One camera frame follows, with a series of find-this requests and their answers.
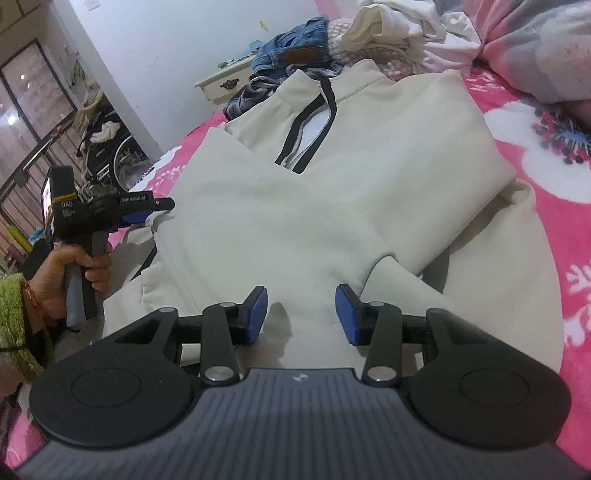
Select person's left hand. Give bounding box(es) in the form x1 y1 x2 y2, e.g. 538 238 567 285
28 242 114 324

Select wheelchair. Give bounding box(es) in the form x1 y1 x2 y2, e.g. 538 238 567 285
76 97 153 192

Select white garment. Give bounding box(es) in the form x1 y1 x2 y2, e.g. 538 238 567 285
344 0 485 77

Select cream nightstand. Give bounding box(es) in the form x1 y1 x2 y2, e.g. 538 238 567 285
194 55 259 112

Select metal balcony railing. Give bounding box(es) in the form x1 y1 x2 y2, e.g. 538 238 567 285
0 138 63 199

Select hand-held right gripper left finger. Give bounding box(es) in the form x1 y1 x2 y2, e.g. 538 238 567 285
113 285 269 384

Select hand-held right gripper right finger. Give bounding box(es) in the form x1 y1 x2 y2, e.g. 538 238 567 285
335 284 490 387

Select red bracelet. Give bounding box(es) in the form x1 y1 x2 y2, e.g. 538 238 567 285
21 281 47 321

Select beige clothes heap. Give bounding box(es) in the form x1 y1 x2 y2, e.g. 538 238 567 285
90 119 124 145

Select blue denim jeans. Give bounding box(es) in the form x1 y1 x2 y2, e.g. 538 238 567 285
252 17 331 70

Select pink grey floral quilt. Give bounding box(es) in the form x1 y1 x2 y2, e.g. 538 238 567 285
434 0 591 107

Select person's left forearm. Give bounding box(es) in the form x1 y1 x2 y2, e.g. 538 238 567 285
0 272 56 384

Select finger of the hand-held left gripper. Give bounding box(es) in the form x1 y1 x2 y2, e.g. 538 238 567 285
139 196 175 214
121 209 157 227

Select balcony window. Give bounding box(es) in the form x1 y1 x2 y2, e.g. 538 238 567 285
0 39 79 217

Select cream knitted sweater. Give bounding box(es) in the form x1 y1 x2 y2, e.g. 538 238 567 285
323 18 416 81

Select cream zip jacket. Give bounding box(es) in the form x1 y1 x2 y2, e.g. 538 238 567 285
104 59 566 374

